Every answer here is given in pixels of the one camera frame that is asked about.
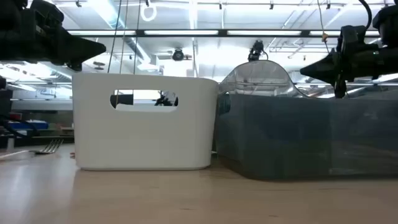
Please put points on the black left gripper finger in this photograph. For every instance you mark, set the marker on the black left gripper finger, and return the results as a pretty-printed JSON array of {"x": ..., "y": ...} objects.
[
  {"x": 85, "y": 58},
  {"x": 84, "y": 46}
]

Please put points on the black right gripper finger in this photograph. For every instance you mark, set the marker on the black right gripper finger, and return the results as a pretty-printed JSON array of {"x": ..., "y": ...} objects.
[
  {"x": 329, "y": 78},
  {"x": 326, "y": 67}
]

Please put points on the smoky grey transparent bin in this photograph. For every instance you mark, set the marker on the smoky grey transparent bin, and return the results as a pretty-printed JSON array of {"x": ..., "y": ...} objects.
[{"x": 280, "y": 140}]

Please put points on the white plastic bin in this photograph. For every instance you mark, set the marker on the white plastic bin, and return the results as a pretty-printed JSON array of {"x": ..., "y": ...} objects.
[{"x": 140, "y": 140}]

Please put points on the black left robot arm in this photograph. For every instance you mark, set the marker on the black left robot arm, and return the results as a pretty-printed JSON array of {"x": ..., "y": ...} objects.
[{"x": 6, "y": 37}]

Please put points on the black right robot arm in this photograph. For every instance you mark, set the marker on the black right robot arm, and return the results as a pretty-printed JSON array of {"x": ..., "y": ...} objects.
[{"x": 388, "y": 28}]

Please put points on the blue box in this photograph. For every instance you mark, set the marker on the blue box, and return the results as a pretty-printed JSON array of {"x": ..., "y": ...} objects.
[{"x": 28, "y": 125}]

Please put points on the round black ceiling fixture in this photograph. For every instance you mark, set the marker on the round black ceiling fixture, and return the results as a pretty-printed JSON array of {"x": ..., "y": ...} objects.
[{"x": 178, "y": 55}]

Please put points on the black overhead rig bar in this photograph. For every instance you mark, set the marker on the black overhead rig bar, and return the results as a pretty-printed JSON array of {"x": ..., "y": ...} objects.
[{"x": 222, "y": 32}]

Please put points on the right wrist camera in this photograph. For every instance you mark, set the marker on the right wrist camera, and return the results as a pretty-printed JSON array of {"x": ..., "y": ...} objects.
[{"x": 351, "y": 37}]

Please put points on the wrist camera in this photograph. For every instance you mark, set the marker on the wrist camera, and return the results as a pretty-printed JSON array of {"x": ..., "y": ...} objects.
[
  {"x": 351, "y": 37},
  {"x": 46, "y": 12}
]

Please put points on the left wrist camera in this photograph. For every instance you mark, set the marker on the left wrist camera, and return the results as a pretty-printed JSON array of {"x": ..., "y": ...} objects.
[{"x": 46, "y": 12}]

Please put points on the black overhead camera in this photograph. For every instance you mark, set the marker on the black overhead camera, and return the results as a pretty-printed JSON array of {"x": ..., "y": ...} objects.
[{"x": 256, "y": 51}]

